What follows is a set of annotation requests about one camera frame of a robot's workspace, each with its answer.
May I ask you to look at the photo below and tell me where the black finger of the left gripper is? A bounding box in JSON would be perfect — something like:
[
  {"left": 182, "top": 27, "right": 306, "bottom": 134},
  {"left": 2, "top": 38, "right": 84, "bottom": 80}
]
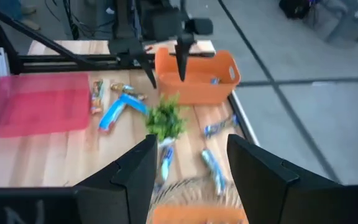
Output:
[
  {"left": 109, "top": 37, "right": 157, "bottom": 89},
  {"left": 175, "top": 17, "right": 214, "bottom": 82}
]

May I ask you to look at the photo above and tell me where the small green potted plant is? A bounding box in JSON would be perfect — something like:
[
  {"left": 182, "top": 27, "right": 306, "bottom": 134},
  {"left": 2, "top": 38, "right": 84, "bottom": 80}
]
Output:
[{"left": 144, "top": 95, "right": 188, "bottom": 149}]

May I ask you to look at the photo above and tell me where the orange plastic bin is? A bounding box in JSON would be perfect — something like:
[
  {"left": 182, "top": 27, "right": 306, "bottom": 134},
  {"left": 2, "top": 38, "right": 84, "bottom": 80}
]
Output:
[{"left": 154, "top": 47, "right": 241, "bottom": 105}]

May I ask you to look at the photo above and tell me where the round wicker basket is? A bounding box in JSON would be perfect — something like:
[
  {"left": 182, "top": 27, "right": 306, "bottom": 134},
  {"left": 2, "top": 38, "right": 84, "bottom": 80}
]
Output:
[{"left": 149, "top": 177, "right": 245, "bottom": 224}]

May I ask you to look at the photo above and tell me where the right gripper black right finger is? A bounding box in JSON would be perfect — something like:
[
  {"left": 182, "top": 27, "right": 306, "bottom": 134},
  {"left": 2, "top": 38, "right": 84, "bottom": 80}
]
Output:
[{"left": 227, "top": 134, "right": 300, "bottom": 224}]

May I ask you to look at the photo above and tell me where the silver blue granola bar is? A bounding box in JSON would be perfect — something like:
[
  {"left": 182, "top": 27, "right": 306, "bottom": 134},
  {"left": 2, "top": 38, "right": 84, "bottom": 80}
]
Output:
[
  {"left": 158, "top": 144, "right": 175, "bottom": 184},
  {"left": 201, "top": 148, "right": 228, "bottom": 195}
]

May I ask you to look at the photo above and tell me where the black bag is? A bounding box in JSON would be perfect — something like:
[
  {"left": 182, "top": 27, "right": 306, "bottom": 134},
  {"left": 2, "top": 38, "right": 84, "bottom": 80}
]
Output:
[{"left": 278, "top": 0, "right": 312, "bottom": 20}]

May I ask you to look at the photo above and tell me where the pink plastic bin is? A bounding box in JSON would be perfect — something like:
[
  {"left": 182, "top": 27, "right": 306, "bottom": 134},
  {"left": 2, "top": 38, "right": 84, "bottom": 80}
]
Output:
[{"left": 0, "top": 73, "right": 91, "bottom": 138}]

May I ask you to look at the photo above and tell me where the person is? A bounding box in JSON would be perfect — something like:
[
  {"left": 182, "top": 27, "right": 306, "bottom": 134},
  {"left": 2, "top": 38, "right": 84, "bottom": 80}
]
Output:
[{"left": 0, "top": 0, "right": 42, "bottom": 31}]

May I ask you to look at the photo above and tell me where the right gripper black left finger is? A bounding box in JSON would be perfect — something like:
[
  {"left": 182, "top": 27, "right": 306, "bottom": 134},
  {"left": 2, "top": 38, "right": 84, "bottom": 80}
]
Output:
[{"left": 75, "top": 134, "right": 158, "bottom": 224}]

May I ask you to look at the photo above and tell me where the grey office chair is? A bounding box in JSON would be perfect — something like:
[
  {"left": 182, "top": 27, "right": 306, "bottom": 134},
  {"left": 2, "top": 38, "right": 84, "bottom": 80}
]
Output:
[{"left": 311, "top": 0, "right": 358, "bottom": 47}]

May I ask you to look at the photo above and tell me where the black aluminium table frame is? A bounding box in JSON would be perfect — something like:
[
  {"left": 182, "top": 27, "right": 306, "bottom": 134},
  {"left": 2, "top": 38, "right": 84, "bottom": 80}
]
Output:
[{"left": 0, "top": 0, "right": 259, "bottom": 169}]

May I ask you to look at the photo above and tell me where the orange cloth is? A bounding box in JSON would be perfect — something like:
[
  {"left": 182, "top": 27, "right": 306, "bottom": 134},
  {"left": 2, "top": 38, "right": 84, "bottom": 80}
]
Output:
[{"left": 152, "top": 205, "right": 248, "bottom": 224}]

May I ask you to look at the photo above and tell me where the dark blue granola bar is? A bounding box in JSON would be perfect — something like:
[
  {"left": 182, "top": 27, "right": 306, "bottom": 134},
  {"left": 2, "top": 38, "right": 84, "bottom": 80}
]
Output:
[{"left": 203, "top": 114, "right": 239, "bottom": 138}]

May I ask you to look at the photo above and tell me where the brown granola bar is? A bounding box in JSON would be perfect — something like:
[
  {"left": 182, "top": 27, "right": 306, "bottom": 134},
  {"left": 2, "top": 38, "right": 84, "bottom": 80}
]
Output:
[
  {"left": 90, "top": 79, "right": 105, "bottom": 115},
  {"left": 110, "top": 82, "right": 147, "bottom": 101}
]

